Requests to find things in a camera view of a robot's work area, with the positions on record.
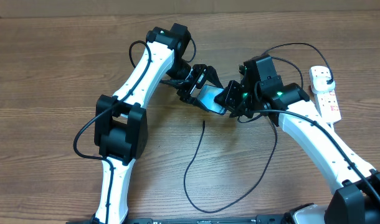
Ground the black charger cable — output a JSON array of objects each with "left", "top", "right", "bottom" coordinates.
[{"left": 183, "top": 42, "right": 336, "bottom": 214}]

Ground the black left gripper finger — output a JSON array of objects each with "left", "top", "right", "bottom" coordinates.
[
  {"left": 206, "top": 66, "right": 223, "bottom": 88},
  {"left": 189, "top": 97, "right": 210, "bottom": 111}
]

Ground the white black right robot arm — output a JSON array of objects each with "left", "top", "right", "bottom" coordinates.
[{"left": 215, "top": 55, "right": 380, "bottom": 224}]

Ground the white power strip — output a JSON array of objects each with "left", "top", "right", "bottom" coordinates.
[{"left": 308, "top": 65, "right": 341, "bottom": 124}]

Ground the blue Galaxy smartphone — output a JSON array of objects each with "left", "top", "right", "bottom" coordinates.
[{"left": 196, "top": 85, "right": 227, "bottom": 115}]

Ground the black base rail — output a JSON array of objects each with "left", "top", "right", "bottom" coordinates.
[{"left": 65, "top": 213, "right": 290, "bottom": 224}]

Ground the white charger plug adapter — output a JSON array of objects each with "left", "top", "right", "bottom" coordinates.
[{"left": 311, "top": 77, "right": 336, "bottom": 94}]

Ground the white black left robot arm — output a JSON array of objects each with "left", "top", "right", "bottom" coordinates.
[{"left": 92, "top": 24, "right": 226, "bottom": 223}]

